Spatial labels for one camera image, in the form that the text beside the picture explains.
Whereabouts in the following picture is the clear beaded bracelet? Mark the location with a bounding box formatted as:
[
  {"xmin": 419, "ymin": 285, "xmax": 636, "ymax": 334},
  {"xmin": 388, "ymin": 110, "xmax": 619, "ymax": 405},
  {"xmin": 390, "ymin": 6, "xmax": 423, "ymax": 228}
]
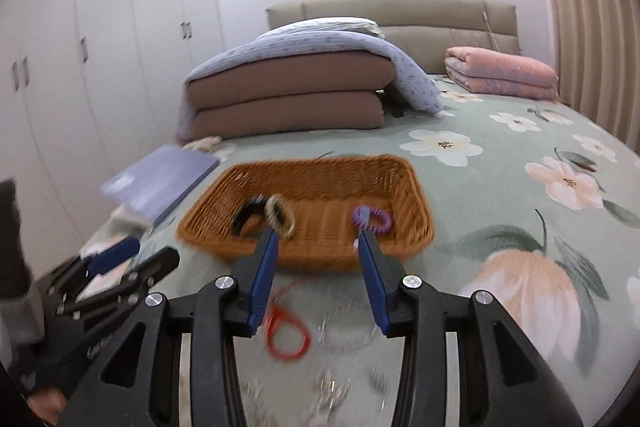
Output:
[{"xmin": 315, "ymin": 297, "xmax": 382, "ymax": 354}]

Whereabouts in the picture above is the cream beaded bracelet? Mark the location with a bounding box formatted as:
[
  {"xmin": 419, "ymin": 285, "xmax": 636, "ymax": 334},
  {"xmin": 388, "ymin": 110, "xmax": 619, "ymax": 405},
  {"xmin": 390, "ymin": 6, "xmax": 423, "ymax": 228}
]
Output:
[{"xmin": 264, "ymin": 194, "xmax": 297, "ymax": 238}]

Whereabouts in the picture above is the silver chain bracelet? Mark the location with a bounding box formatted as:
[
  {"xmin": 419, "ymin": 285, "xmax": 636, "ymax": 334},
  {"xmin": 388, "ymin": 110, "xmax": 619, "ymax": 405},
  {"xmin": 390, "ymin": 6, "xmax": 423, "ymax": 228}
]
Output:
[{"xmin": 310, "ymin": 369, "xmax": 357, "ymax": 414}]

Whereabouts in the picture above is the red cord bracelet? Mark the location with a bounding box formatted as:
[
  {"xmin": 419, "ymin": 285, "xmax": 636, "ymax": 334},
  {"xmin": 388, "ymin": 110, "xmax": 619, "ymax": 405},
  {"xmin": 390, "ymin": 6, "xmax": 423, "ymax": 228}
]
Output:
[{"xmin": 264, "ymin": 282, "xmax": 312, "ymax": 363}]

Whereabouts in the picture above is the green floral bedspread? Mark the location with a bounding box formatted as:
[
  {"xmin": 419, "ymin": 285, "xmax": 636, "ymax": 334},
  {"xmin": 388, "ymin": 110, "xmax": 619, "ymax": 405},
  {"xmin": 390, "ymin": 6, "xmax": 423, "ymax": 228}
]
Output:
[{"xmin": 75, "ymin": 74, "xmax": 640, "ymax": 427}]

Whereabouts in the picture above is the white wardrobe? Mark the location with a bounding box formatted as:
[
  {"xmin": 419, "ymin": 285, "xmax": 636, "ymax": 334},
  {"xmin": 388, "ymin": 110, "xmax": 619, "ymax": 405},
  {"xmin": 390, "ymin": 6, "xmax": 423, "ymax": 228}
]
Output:
[{"xmin": 0, "ymin": 0, "xmax": 226, "ymax": 268}]

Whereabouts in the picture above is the beige curtain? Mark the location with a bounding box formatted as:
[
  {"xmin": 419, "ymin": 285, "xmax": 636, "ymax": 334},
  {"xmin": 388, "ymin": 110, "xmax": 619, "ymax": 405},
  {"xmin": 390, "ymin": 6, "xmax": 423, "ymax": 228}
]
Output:
[{"xmin": 525, "ymin": 0, "xmax": 640, "ymax": 142}]

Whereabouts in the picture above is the person's left hand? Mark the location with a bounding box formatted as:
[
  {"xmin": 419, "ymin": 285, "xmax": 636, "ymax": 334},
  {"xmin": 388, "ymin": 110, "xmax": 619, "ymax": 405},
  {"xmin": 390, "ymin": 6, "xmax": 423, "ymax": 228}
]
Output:
[{"xmin": 27, "ymin": 388, "xmax": 69, "ymax": 426}]

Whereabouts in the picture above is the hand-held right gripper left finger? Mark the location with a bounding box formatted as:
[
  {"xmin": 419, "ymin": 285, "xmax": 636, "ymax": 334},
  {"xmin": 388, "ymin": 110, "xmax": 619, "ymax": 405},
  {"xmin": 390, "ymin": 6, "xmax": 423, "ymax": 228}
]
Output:
[{"xmin": 57, "ymin": 228, "xmax": 280, "ymax": 427}]

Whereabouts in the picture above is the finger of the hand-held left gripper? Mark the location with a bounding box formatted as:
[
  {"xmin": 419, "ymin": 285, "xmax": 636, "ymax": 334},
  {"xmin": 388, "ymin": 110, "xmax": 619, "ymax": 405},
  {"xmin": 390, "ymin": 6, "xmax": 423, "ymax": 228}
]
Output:
[
  {"xmin": 60, "ymin": 247, "xmax": 182, "ymax": 315},
  {"xmin": 32, "ymin": 236, "xmax": 142, "ymax": 308}
]

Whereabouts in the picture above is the person's left forearm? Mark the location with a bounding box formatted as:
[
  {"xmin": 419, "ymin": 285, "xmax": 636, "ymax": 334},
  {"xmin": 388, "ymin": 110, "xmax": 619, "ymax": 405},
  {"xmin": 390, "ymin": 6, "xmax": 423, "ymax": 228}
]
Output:
[{"xmin": 0, "ymin": 179, "xmax": 47, "ymax": 358}]

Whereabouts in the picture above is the white cable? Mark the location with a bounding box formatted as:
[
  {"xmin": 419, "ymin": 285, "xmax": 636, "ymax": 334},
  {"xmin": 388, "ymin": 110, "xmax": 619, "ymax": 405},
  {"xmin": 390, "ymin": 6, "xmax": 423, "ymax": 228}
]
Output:
[{"xmin": 457, "ymin": 0, "xmax": 503, "ymax": 55}]

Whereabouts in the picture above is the folded pink quilt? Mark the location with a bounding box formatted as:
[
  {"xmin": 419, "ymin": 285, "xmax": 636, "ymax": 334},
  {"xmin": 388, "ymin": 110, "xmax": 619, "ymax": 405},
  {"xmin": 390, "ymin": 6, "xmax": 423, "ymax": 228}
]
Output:
[{"xmin": 444, "ymin": 46, "xmax": 560, "ymax": 102}]

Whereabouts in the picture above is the folded brown and blue quilt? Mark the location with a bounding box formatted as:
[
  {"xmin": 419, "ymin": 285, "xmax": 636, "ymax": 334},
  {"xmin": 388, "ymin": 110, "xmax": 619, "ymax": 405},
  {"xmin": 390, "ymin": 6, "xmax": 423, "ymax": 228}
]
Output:
[{"xmin": 176, "ymin": 18, "xmax": 445, "ymax": 145}]

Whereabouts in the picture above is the cream fluffy cloth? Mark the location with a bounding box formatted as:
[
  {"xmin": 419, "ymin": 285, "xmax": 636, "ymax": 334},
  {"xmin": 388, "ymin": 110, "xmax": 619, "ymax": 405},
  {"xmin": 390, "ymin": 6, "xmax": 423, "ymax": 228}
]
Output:
[{"xmin": 186, "ymin": 135, "xmax": 224, "ymax": 154}]

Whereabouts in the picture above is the blue folder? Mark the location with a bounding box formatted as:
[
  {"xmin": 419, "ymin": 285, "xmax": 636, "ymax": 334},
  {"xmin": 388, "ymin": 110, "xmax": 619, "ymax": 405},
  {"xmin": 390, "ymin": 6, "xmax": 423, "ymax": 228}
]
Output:
[{"xmin": 100, "ymin": 145, "xmax": 221, "ymax": 228}]

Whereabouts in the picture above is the beige padded headboard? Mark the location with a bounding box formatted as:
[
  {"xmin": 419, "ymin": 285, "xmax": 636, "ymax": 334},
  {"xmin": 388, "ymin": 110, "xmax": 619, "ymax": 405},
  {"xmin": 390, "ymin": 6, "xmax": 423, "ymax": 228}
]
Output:
[{"xmin": 265, "ymin": 0, "xmax": 521, "ymax": 75}]

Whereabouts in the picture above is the black hair tie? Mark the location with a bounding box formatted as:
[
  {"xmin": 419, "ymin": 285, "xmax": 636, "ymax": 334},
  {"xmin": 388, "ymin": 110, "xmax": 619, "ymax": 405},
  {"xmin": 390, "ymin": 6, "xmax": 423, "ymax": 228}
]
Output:
[{"xmin": 232, "ymin": 196, "xmax": 271, "ymax": 238}]

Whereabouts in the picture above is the brown wicker basket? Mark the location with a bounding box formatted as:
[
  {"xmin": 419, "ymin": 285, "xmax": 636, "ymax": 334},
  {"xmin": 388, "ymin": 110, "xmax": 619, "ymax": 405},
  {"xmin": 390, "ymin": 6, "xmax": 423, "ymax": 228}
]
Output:
[{"xmin": 176, "ymin": 153, "xmax": 437, "ymax": 273}]

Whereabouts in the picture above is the purple spiral hair tie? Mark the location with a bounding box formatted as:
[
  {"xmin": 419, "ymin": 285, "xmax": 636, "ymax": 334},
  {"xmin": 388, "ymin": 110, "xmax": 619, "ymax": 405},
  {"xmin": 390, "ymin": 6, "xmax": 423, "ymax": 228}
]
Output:
[{"xmin": 351, "ymin": 205, "xmax": 392, "ymax": 235}]

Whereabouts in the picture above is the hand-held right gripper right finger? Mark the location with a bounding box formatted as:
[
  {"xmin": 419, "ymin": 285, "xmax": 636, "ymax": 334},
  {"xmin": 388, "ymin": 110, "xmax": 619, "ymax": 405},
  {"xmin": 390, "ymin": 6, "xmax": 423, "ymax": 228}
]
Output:
[{"xmin": 356, "ymin": 230, "xmax": 584, "ymax": 427}]

